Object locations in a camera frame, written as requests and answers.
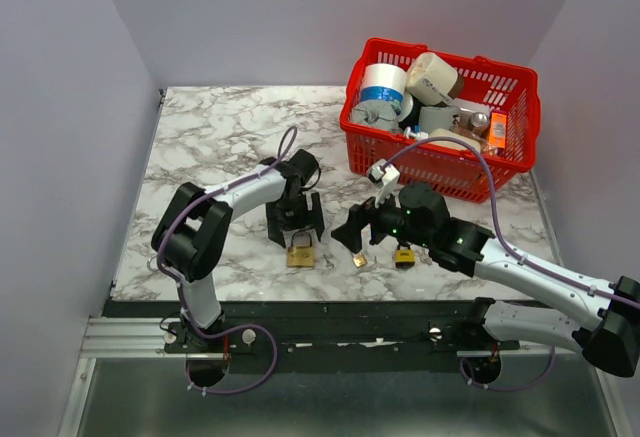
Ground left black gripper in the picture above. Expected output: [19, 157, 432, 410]
[266, 193, 324, 248]

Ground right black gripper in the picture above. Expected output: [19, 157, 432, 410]
[330, 180, 433, 253]

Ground small brass long-shackle padlock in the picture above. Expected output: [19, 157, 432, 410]
[352, 253, 368, 268]

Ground silver padlock key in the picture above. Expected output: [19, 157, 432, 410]
[322, 254, 335, 272]

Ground yellow padlock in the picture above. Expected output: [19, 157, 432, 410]
[394, 242, 416, 269]

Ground silver keys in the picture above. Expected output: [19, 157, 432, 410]
[419, 252, 433, 265]

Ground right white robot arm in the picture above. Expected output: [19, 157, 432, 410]
[331, 182, 639, 378]

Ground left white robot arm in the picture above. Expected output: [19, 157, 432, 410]
[151, 149, 325, 352]

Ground grey cloth bundle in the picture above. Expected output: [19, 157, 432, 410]
[350, 100, 397, 132]

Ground beige bottle in basket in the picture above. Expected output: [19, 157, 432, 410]
[429, 128, 481, 152]

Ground white tape roll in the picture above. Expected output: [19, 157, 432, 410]
[359, 63, 414, 120]

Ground beige foam roll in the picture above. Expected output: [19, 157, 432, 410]
[405, 52, 464, 106]

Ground metal can in basket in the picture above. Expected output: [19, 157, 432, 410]
[469, 112, 490, 133]

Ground orange small box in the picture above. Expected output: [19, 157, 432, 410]
[488, 110, 507, 150]

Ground red plastic basket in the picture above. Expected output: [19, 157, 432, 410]
[340, 38, 541, 203]

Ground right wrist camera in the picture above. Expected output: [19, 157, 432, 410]
[367, 159, 400, 208]

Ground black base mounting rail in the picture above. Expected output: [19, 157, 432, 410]
[103, 298, 519, 382]

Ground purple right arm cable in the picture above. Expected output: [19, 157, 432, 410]
[384, 136, 640, 392]

